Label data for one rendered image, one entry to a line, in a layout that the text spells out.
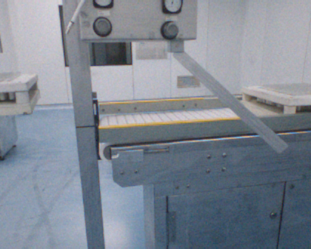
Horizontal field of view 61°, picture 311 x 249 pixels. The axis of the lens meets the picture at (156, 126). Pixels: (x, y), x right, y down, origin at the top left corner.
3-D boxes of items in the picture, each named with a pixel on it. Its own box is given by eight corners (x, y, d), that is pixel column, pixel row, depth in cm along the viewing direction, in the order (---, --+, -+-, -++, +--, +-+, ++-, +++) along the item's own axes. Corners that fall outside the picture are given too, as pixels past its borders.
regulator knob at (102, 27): (93, 36, 46) (91, 7, 44) (93, 37, 48) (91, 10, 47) (112, 35, 46) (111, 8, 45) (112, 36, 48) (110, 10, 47)
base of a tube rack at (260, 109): (286, 126, 67) (287, 117, 67) (238, 107, 90) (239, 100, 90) (367, 120, 72) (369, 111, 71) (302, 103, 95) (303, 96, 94)
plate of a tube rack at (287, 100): (289, 107, 66) (289, 98, 65) (240, 93, 89) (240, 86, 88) (372, 101, 70) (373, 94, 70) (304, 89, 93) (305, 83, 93)
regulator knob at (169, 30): (164, 39, 48) (163, 13, 47) (160, 40, 50) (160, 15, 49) (181, 39, 48) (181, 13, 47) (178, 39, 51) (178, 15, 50)
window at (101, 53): (64, 67, 542) (58, 4, 510) (64, 67, 543) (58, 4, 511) (132, 64, 570) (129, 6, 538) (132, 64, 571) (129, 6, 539)
